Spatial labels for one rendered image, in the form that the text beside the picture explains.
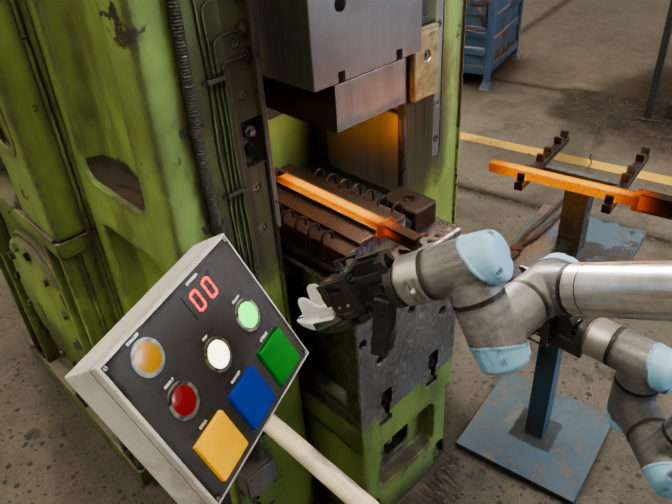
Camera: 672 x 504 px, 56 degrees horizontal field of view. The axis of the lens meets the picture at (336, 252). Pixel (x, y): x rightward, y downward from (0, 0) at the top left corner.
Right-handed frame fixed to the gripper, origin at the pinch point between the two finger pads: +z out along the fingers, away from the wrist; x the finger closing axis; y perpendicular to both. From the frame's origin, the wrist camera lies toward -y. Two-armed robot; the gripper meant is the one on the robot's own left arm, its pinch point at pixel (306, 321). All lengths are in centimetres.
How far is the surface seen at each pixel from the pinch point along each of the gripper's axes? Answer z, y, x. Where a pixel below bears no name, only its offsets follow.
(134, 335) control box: 10.3, 16.5, 19.4
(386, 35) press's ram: -15, 28, -48
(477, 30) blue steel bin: 73, -37, -402
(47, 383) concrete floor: 179, -24, -49
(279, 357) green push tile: 9.5, -5.0, 0.6
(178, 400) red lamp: 9.9, 5.2, 20.9
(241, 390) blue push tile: 9.5, -2.3, 11.3
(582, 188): -30, -26, -70
